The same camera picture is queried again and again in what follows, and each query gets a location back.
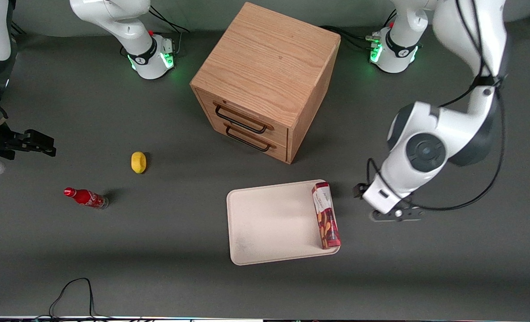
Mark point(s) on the yellow lemon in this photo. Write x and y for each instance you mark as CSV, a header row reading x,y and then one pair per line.
x,y
138,162

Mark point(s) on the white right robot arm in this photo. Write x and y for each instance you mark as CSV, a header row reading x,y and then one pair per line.
x,y
113,18

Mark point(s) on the red cookie box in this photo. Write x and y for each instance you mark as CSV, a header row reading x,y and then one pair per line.
x,y
326,217

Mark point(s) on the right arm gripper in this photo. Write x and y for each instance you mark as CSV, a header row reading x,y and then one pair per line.
x,y
2,140

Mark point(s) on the wooden drawer cabinet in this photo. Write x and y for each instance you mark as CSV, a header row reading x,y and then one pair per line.
x,y
269,58

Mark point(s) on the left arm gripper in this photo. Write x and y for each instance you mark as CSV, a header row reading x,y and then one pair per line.
x,y
358,191

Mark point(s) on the wooden drawer front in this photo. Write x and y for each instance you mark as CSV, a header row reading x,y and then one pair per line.
x,y
276,152
278,134

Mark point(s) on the red cola bottle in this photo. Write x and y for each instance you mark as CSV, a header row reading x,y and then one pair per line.
x,y
86,197

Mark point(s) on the beige plastic tray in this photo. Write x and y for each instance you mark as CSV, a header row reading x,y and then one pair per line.
x,y
269,223

